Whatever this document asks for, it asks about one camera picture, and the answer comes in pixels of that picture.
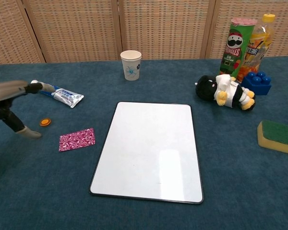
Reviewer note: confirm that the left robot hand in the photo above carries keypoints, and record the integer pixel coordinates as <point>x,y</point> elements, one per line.
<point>4,92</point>

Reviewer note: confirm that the small orange disc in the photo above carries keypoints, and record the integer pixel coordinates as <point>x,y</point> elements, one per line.
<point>45,122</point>

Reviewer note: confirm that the pink patterned card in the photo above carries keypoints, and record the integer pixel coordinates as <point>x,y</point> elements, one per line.
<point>76,139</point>

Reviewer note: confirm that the white blue toothpaste tube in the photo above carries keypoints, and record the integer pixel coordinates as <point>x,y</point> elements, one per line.
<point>67,97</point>

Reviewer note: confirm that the white paper cup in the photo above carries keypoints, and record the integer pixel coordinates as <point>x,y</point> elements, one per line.
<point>131,67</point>

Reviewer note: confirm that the white board with black rim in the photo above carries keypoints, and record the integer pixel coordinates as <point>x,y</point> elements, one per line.
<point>147,153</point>

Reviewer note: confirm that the woven folding screen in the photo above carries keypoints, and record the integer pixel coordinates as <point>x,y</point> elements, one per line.
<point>158,28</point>

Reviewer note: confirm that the black white plush toy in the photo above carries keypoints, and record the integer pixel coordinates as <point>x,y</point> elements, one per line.
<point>208,89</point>

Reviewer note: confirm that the green Pringles can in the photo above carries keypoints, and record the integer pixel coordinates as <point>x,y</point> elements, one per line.
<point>234,48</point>

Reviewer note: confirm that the blue building block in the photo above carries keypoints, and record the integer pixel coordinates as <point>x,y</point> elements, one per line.
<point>258,85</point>

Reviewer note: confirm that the yellow drink bottle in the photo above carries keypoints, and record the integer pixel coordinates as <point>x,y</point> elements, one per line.
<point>261,38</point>

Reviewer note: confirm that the green yellow sponge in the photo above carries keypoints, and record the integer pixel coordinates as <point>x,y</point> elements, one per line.
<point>278,134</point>

